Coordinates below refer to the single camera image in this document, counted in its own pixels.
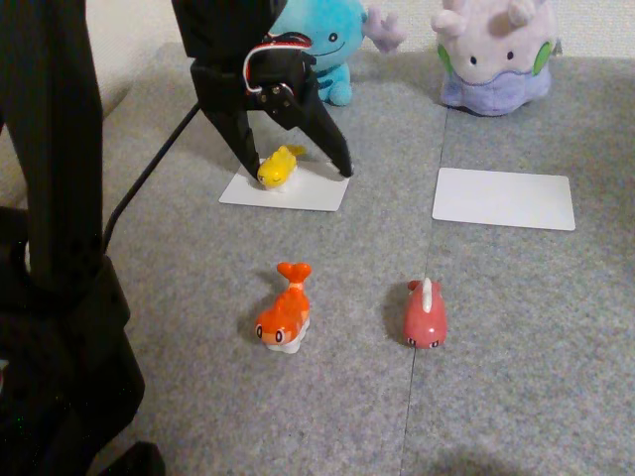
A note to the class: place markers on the yellow egg sushi toy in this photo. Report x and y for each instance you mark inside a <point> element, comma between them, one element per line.
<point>275,168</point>

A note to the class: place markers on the blue Wooper plush toy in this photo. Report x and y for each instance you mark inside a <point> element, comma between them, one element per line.
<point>332,30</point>

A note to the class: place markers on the purple Goomy plush toy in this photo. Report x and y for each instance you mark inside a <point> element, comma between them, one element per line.
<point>496,64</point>

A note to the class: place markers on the orange shrimp sushi toy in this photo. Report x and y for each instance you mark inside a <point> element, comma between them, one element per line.
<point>285,317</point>

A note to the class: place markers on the pink tuna sushi toy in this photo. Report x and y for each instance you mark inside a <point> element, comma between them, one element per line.
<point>424,320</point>

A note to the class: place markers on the white rectangular card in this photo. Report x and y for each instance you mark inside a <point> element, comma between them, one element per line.
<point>503,198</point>
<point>307,196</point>

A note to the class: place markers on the grey carpet tile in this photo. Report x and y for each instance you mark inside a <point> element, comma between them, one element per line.
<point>322,406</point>
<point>521,396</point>

